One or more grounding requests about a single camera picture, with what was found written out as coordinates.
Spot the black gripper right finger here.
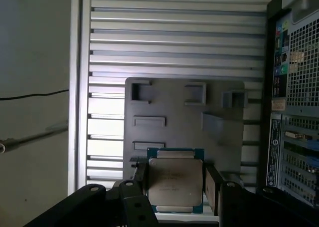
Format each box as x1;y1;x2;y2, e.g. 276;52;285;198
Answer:
204;163;319;227

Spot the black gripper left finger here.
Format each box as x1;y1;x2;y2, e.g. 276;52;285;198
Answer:
22;161;160;227

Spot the silver topped CPU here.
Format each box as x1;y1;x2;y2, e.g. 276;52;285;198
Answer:
146;147;205;214

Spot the grey parts rack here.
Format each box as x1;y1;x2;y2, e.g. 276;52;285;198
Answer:
123;77;247;183

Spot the orange case sticker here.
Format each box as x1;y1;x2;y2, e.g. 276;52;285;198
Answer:
271;99;286;111

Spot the rear port panel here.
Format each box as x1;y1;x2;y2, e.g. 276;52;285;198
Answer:
273;19;290;98

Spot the black floor cable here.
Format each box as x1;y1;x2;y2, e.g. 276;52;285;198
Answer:
0;89;69;101

